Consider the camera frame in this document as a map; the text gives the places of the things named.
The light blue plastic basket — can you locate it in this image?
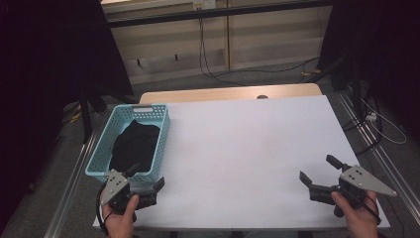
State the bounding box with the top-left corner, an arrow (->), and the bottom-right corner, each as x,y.
84,103 -> 171,184

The white table cover sheet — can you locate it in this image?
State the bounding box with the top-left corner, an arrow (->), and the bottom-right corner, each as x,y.
92,94 -> 391,230

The black cable bundle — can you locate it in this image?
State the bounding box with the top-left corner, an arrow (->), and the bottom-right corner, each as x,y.
341,95 -> 384,157

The black floor cable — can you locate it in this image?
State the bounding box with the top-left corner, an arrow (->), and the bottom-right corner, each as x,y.
198,18 -> 247,87
200,18 -> 321,80

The person's left hand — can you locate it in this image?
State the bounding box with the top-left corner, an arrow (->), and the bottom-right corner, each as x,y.
100,194 -> 141,238

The white wall socket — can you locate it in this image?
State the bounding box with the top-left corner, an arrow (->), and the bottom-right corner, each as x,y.
192,0 -> 216,10

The beige cabinet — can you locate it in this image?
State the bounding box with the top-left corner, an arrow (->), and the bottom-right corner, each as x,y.
100,0 -> 333,85

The black metal stand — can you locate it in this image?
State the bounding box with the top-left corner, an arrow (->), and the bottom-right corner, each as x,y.
77,85 -> 140,145
303,54 -> 365,117

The black tank top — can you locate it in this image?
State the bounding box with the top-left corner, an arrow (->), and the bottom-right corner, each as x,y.
108,119 -> 161,174

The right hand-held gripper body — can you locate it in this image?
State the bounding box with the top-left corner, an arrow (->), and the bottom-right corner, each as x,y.
308,165 -> 398,218

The yellow cable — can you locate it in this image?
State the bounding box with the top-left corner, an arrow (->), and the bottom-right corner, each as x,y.
67,110 -> 83,124

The black curtain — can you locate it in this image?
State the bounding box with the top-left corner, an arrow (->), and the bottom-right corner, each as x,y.
0,0 -> 135,226
318,0 -> 420,140

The aluminium floor rail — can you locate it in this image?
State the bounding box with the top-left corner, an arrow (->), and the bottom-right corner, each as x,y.
336,90 -> 420,226
44,108 -> 100,238

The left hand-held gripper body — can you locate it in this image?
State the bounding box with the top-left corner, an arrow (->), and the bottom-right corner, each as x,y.
100,169 -> 158,222

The small wooden piece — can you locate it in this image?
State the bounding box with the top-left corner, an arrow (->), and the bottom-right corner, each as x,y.
301,67 -> 322,77

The black metal bar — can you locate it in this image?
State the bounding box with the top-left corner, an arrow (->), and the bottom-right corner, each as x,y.
107,0 -> 335,29

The white cable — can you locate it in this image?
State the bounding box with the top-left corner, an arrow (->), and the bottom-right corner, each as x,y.
361,98 -> 408,146

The right hand-held gripper cable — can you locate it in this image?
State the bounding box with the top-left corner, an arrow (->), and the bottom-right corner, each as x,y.
361,194 -> 382,226

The person's right hand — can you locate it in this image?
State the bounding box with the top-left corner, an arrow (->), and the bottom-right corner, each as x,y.
331,190 -> 380,238

